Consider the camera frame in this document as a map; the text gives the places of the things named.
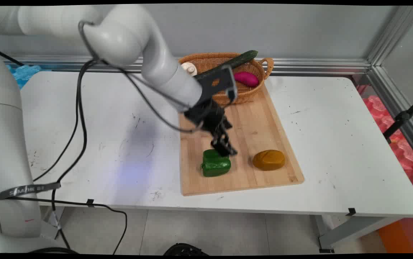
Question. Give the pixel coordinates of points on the black tape clip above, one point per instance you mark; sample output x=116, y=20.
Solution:
x=90, y=202
x=351, y=212

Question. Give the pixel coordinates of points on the green bell pepper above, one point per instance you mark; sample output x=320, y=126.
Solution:
x=215, y=165

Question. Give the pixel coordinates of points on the purple sweet potato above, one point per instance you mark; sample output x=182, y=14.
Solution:
x=246, y=79

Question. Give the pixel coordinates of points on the wooden cutting board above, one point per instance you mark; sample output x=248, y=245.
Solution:
x=257, y=122

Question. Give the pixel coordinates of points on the pink bubble wrap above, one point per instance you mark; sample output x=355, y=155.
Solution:
x=402, y=151

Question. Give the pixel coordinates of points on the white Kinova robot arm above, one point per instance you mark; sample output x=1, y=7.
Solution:
x=8, y=118

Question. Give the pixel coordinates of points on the woven wicker basket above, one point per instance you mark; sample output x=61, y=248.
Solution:
x=253, y=91

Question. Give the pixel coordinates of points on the green cucumber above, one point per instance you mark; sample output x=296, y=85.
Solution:
x=240, y=59

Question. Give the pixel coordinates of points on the brown potato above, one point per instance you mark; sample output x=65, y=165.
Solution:
x=268, y=160

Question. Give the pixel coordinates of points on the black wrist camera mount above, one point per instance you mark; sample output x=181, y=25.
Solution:
x=221, y=81

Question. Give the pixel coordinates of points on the black tripod stand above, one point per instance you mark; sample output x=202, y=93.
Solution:
x=402, y=117

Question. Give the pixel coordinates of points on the grey table leg bracket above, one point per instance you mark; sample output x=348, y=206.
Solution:
x=52, y=223

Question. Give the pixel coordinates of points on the slanted aluminium frame rail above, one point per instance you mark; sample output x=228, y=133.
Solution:
x=395, y=97

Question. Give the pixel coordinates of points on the upright aluminium frame post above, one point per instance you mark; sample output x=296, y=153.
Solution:
x=393, y=34

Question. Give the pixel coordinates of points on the grey table leg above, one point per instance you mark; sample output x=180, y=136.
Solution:
x=350, y=230

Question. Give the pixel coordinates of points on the black round floor object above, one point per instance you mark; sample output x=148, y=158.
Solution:
x=185, y=250

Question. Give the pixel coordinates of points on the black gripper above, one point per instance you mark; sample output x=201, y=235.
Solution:
x=208, y=115

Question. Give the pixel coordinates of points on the horizontal aluminium frame rail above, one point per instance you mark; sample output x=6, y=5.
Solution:
x=300, y=66

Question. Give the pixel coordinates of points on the blue plastic wrap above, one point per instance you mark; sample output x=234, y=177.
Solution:
x=25, y=73

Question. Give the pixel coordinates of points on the orange floor panel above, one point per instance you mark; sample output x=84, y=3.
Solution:
x=395, y=237

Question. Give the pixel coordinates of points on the white mushroom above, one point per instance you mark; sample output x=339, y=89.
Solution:
x=188, y=67

